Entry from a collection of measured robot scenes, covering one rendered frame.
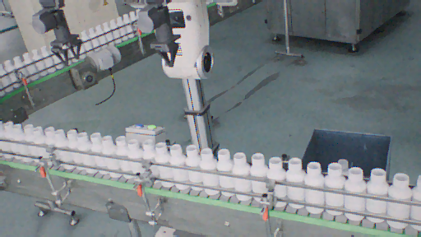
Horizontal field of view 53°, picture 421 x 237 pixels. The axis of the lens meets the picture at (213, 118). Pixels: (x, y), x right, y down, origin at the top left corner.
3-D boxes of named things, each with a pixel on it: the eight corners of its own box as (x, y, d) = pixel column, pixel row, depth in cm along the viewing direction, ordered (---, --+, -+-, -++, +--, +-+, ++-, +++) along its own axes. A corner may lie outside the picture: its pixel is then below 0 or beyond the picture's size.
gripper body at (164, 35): (182, 39, 144) (178, 17, 141) (167, 49, 136) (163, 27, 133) (166, 39, 147) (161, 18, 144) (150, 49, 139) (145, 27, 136)
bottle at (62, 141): (82, 163, 175) (69, 128, 167) (71, 171, 170) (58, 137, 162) (71, 160, 178) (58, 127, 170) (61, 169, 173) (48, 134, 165)
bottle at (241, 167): (233, 199, 142) (226, 159, 134) (241, 188, 146) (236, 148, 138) (248, 203, 139) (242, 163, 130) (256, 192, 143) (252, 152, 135)
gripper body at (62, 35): (49, 48, 159) (43, 29, 156) (67, 38, 167) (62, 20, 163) (63, 48, 157) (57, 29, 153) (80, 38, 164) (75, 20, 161)
